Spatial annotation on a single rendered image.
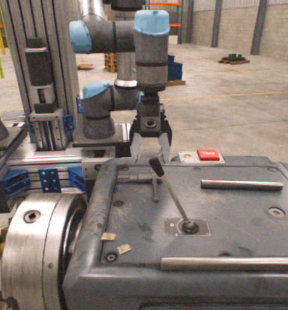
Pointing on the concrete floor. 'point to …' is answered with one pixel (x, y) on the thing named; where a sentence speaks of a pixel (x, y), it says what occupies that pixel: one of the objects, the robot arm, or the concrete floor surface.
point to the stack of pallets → (110, 60)
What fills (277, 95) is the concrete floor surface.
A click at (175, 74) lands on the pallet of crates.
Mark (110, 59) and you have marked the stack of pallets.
